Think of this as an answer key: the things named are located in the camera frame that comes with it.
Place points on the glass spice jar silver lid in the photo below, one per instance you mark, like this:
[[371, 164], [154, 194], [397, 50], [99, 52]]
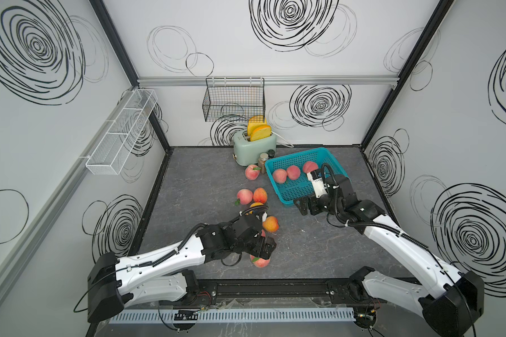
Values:
[[263, 157]]

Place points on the teal plastic basket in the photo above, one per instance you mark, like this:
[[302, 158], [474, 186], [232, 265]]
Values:
[[301, 187]]

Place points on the white slotted cable duct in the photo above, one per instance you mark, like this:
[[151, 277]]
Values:
[[238, 315]]

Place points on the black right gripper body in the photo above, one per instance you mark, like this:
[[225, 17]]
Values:
[[316, 205]]

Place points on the grey horizontal wall rail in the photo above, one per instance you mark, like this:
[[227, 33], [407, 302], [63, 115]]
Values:
[[296, 80]]

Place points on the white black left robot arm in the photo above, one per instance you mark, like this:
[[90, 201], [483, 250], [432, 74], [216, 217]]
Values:
[[116, 283]]

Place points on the black corner frame post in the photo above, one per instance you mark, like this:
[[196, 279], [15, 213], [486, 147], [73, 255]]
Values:
[[422, 43], [112, 34]]

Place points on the yellow toast slice right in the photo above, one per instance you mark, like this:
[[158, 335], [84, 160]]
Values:
[[261, 132]]

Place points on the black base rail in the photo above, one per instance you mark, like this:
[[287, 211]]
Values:
[[334, 290]]

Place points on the black corner frame post right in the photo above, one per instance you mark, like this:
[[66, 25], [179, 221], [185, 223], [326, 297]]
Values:
[[422, 43]]

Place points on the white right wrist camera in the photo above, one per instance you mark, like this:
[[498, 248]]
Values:
[[316, 179]]

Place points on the black corner frame post left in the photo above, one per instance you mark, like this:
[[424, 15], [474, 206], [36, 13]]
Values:
[[112, 34]]

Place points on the orange wrinkled peach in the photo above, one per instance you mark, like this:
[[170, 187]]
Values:
[[271, 224], [260, 196]]

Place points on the yellow toast slice left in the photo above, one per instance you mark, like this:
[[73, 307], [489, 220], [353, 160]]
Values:
[[255, 122]]

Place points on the pink peach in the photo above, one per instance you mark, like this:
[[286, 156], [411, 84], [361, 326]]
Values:
[[293, 172], [252, 172], [280, 176], [259, 262], [309, 166], [244, 197]]

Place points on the mint green toaster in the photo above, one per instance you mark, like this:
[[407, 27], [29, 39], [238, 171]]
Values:
[[247, 152]]

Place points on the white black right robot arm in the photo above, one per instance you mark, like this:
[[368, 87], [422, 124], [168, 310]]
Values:
[[450, 301]]

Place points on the pink peach front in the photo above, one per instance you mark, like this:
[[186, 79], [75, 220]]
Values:
[[259, 262]]

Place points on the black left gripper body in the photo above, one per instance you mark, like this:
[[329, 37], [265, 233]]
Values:
[[254, 246]]

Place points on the yellow toast slice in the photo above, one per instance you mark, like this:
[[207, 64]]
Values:
[[255, 122], [261, 132]]

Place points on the white wire wall shelf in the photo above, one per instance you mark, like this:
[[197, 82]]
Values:
[[129, 134]]

